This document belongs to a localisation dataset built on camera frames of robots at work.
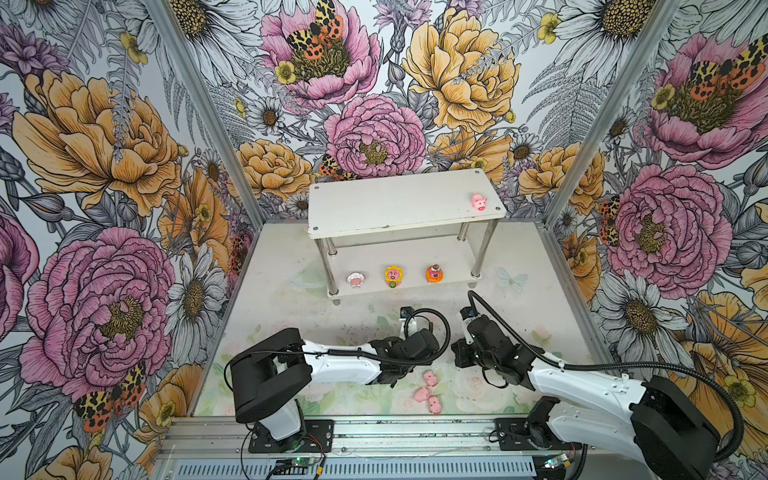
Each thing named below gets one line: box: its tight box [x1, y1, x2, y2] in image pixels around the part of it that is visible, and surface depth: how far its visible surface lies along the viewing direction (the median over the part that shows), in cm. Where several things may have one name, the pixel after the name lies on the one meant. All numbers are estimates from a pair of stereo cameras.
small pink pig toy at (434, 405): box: [427, 395, 442, 415], surface depth 79 cm
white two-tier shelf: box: [308, 169, 507, 306], surface depth 83 cm
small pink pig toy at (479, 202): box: [472, 194, 488, 212], surface depth 77 cm
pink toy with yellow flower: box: [384, 265, 404, 289], surface depth 96 cm
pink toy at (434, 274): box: [426, 264, 444, 284], surface depth 96 cm
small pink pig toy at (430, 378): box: [423, 370, 438, 387], surface depth 83 cm
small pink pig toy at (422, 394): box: [414, 387, 432, 403], surface depth 81 cm
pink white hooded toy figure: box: [346, 271, 366, 289], surface depth 93 cm
